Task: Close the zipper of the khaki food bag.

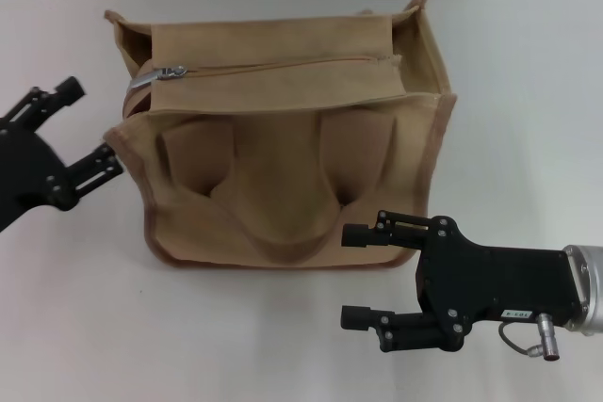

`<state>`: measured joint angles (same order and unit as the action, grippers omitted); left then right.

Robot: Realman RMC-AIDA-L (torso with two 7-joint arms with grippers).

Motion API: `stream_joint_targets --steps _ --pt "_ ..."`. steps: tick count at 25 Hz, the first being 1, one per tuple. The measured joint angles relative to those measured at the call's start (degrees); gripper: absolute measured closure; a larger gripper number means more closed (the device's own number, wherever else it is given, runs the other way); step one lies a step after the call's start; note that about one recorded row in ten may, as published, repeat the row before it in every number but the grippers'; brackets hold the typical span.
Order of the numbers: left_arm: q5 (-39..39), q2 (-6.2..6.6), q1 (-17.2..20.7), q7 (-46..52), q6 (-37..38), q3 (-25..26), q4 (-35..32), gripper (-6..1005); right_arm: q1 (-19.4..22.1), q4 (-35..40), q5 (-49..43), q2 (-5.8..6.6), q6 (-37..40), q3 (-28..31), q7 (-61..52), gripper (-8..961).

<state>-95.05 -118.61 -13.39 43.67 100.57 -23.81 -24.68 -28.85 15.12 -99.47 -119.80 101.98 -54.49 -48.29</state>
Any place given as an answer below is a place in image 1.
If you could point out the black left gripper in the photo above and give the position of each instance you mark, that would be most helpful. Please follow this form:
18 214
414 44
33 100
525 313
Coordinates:
28 171

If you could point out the khaki canvas food bag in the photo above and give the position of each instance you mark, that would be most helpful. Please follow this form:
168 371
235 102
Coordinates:
282 162

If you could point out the silver right elbow plug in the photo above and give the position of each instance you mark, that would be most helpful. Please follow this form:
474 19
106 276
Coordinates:
551 343

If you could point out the silver metal zipper pull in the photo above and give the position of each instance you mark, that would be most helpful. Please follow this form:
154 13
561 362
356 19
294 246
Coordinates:
141 80

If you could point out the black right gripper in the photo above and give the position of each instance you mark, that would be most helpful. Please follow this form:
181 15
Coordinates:
490 279

